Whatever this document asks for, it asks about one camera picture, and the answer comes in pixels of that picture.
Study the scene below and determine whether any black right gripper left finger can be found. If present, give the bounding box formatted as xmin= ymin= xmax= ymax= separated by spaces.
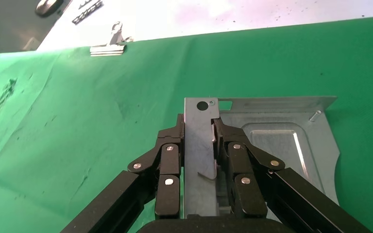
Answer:
xmin=61 ymin=114 xmax=186 ymax=233

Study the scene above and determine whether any galvanized sheet metal bracket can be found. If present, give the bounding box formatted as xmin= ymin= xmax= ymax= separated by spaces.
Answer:
xmin=183 ymin=96 xmax=341 ymax=219

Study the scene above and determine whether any silver binder clip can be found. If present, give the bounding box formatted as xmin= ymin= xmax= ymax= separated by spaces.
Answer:
xmin=89 ymin=21 xmax=134 ymax=58

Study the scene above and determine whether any green table cloth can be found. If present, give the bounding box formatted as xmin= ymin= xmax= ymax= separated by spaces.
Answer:
xmin=0 ymin=15 xmax=373 ymax=233

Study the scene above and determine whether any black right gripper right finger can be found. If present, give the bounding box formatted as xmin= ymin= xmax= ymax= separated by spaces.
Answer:
xmin=212 ymin=117 xmax=372 ymax=233

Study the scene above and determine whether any black round disc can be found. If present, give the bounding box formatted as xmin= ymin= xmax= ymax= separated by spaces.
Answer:
xmin=34 ymin=0 xmax=66 ymax=18

